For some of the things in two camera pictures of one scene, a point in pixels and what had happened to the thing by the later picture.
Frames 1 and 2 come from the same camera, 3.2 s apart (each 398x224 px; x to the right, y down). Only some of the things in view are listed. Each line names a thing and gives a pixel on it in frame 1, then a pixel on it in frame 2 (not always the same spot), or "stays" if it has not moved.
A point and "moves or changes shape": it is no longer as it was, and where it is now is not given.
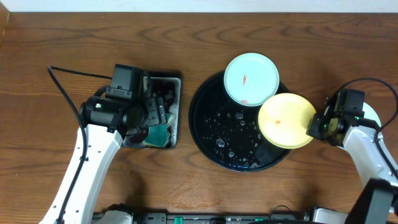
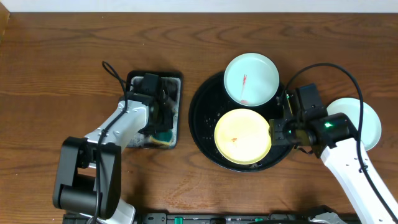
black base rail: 304,217 stays
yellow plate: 284,119 to 242,136
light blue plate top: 251,79 stays
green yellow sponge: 158,134 moves or changes shape
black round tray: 227,134 stays
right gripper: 313,129 to 277,132
